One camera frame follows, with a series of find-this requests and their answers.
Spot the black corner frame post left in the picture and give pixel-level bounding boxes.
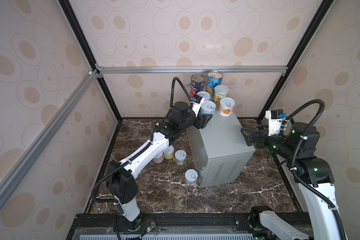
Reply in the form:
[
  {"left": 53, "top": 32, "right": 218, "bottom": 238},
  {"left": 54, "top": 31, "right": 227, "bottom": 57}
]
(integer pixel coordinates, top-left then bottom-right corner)
[{"left": 58, "top": 0, "right": 123, "bottom": 122}]

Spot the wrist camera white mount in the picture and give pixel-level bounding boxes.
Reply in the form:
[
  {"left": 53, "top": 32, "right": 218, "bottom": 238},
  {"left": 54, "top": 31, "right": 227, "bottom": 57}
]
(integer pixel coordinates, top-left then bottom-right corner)
[
  {"left": 265, "top": 109, "right": 287, "bottom": 136},
  {"left": 191, "top": 95, "right": 205, "bottom": 117}
]

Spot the white lid can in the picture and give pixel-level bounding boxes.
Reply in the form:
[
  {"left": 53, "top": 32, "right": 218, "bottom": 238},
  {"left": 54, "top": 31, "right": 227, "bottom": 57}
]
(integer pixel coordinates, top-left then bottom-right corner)
[
  {"left": 199, "top": 101, "right": 217, "bottom": 116},
  {"left": 163, "top": 145, "right": 175, "bottom": 160}
]

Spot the peach label can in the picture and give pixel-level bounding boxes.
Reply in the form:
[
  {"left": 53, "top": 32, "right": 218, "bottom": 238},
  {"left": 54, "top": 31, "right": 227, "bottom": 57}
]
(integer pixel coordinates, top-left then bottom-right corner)
[{"left": 218, "top": 98, "right": 236, "bottom": 117}]

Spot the dark blue red soup can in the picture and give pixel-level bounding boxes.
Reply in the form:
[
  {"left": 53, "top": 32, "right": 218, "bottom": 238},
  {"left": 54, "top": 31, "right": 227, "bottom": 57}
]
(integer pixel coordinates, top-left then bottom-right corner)
[{"left": 190, "top": 75, "right": 205, "bottom": 98}]

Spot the pink label can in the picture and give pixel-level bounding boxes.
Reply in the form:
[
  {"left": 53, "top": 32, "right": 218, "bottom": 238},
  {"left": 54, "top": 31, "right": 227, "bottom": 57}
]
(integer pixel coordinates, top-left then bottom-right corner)
[
  {"left": 152, "top": 152, "right": 164, "bottom": 164},
  {"left": 185, "top": 169, "right": 199, "bottom": 185}
]

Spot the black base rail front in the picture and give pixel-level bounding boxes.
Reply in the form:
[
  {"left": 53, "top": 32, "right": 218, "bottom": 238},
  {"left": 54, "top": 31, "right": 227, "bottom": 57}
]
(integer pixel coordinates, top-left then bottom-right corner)
[{"left": 67, "top": 213, "right": 269, "bottom": 240}]

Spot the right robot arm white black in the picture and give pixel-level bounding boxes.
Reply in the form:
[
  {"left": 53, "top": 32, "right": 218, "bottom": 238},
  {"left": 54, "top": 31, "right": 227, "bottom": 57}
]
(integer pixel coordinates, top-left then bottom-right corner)
[{"left": 241, "top": 122, "right": 348, "bottom": 240}]

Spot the black corner frame post right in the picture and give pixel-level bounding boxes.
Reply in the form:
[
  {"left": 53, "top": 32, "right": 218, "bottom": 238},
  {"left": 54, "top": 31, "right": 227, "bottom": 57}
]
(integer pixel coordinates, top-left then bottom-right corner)
[{"left": 257, "top": 0, "right": 335, "bottom": 124}]

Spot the pink label can front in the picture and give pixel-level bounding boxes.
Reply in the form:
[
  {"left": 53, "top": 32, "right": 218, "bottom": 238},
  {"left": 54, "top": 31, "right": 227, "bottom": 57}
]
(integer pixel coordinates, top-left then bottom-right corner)
[{"left": 185, "top": 169, "right": 199, "bottom": 185}]

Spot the black corner frame post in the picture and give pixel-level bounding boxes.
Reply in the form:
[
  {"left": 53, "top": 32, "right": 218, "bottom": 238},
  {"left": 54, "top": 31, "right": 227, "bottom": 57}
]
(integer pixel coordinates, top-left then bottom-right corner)
[
  {"left": 257, "top": 0, "right": 335, "bottom": 124},
  {"left": 58, "top": 0, "right": 123, "bottom": 122}
]

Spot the horizontal aluminium rail back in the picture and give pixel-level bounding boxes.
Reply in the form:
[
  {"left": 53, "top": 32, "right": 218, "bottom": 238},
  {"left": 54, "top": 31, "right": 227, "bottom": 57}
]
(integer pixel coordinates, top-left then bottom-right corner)
[{"left": 98, "top": 66, "right": 288, "bottom": 75}]

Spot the green label can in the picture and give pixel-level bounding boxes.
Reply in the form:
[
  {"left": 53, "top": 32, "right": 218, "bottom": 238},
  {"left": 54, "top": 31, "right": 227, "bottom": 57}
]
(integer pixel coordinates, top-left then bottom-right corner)
[{"left": 175, "top": 150, "right": 187, "bottom": 165}]

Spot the teal label can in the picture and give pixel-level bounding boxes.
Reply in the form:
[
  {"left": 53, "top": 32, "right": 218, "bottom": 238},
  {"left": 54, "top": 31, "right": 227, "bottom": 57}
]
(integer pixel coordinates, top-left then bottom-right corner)
[{"left": 197, "top": 91, "right": 211, "bottom": 101}]

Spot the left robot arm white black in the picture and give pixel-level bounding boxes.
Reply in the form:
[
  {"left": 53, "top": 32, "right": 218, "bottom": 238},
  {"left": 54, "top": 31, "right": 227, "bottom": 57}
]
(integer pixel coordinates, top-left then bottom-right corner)
[{"left": 106, "top": 102, "right": 213, "bottom": 225}]

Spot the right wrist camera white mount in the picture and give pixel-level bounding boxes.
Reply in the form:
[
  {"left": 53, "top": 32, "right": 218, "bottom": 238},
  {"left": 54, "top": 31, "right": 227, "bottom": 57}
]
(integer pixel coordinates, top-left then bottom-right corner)
[{"left": 265, "top": 109, "right": 287, "bottom": 136}]

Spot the blue progresso soup can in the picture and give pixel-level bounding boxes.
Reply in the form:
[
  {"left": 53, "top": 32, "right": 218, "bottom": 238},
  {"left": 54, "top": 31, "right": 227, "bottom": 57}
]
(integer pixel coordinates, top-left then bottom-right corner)
[{"left": 206, "top": 71, "right": 223, "bottom": 95}]

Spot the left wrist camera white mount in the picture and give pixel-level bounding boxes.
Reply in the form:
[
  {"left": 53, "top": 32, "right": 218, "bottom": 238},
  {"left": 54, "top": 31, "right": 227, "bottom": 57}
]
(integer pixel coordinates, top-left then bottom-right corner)
[{"left": 191, "top": 95, "right": 205, "bottom": 117}]

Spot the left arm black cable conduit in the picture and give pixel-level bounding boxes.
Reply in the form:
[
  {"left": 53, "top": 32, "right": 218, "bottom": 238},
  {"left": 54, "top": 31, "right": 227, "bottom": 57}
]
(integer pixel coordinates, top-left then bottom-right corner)
[{"left": 90, "top": 76, "right": 193, "bottom": 205}]

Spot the diagonal aluminium rail left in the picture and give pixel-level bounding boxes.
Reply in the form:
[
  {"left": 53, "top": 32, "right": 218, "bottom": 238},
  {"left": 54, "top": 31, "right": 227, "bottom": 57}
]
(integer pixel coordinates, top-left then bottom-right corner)
[{"left": 0, "top": 70, "right": 99, "bottom": 211}]

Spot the yellow label can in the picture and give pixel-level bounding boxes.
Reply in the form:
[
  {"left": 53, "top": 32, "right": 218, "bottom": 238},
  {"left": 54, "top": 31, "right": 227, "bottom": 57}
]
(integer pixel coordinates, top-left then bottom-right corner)
[{"left": 213, "top": 85, "right": 230, "bottom": 106}]

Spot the pink label can back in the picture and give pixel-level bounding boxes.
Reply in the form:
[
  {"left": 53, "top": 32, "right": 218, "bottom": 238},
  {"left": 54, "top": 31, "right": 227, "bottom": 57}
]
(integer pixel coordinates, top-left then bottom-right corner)
[{"left": 152, "top": 152, "right": 164, "bottom": 164}]

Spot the grey metal cabinet box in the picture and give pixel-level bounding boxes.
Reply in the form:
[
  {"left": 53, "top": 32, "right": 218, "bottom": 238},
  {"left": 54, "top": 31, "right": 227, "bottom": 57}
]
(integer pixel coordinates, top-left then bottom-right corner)
[{"left": 187, "top": 107, "right": 256, "bottom": 188}]

